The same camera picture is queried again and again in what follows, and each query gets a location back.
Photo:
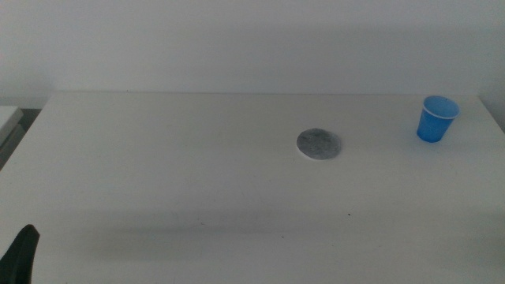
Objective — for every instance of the blue plastic cup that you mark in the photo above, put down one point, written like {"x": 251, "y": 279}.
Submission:
{"x": 433, "y": 125}

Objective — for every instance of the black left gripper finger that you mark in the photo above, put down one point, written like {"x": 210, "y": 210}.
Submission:
{"x": 17, "y": 260}

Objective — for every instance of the round grey cup mat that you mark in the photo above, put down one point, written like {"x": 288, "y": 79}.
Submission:
{"x": 319, "y": 143}

